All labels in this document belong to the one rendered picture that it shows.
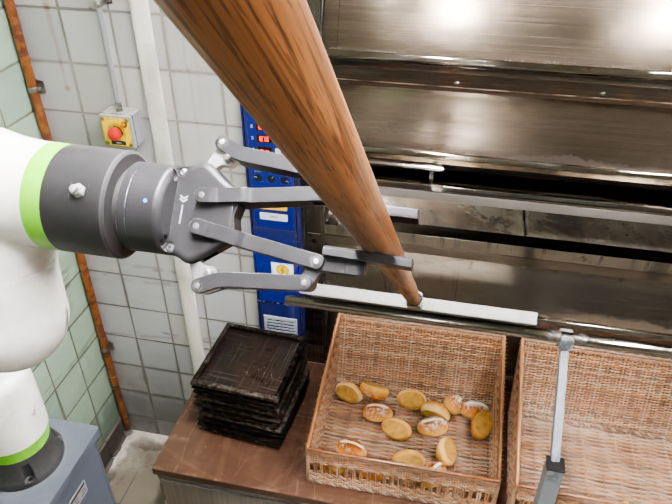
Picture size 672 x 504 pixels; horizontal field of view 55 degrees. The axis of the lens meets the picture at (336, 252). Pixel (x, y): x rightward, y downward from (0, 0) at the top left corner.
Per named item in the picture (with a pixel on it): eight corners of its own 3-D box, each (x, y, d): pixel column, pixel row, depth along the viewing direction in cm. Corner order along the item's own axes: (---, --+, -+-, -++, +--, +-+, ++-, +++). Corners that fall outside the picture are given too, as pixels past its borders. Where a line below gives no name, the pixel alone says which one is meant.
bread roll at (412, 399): (425, 412, 211) (425, 409, 216) (427, 391, 211) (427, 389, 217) (395, 408, 212) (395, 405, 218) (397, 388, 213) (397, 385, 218)
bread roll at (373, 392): (388, 390, 212) (384, 407, 212) (391, 387, 219) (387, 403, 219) (359, 382, 215) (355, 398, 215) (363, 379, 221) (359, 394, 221)
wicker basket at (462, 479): (336, 369, 231) (336, 309, 215) (496, 392, 222) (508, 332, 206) (303, 483, 192) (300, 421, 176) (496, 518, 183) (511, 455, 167)
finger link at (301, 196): (210, 214, 55) (210, 197, 55) (339, 207, 54) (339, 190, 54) (193, 205, 51) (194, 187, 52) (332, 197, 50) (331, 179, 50)
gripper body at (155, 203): (161, 168, 58) (259, 179, 57) (145, 260, 57) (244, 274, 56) (123, 144, 51) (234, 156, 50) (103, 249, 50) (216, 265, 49)
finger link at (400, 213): (334, 215, 53) (335, 206, 53) (418, 225, 52) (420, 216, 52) (328, 208, 50) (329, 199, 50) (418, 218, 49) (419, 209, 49)
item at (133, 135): (116, 136, 197) (109, 105, 192) (146, 139, 195) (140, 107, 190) (104, 146, 191) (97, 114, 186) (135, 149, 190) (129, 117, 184)
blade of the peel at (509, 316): (536, 325, 144) (537, 312, 144) (299, 293, 153) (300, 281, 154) (516, 327, 179) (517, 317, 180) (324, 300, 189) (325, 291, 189)
